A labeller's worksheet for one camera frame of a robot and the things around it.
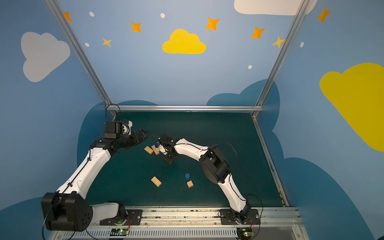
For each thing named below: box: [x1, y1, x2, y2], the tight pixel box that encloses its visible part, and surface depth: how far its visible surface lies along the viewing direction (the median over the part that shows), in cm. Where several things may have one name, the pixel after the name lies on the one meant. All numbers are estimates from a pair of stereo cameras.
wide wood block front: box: [151, 176, 162, 187], surface depth 87 cm
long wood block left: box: [151, 144, 160, 156], surface depth 101 cm
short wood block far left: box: [144, 146, 154, 155], surface depth 101 cm
